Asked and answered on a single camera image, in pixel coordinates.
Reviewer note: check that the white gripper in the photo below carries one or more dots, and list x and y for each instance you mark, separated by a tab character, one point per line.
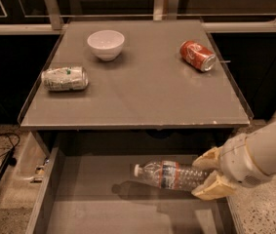
236	161

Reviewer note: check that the clear plastic water bottle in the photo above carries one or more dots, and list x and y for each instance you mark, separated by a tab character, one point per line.
170	175

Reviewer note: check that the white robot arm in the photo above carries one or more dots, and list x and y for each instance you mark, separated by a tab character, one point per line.
262	144

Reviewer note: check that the open grey top drawer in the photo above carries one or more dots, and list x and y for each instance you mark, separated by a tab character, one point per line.
90	188

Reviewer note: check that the grey cabinet table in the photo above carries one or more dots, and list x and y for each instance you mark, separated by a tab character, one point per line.
148	86

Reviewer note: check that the red cola can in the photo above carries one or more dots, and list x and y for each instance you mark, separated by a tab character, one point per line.
197	55

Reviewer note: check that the white ceramic bowl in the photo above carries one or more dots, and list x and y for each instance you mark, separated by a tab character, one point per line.
106	44

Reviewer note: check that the white green soda can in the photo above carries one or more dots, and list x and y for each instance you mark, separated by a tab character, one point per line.
68	78

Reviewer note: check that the metal rail frame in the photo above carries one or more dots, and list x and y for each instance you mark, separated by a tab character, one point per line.
216	16

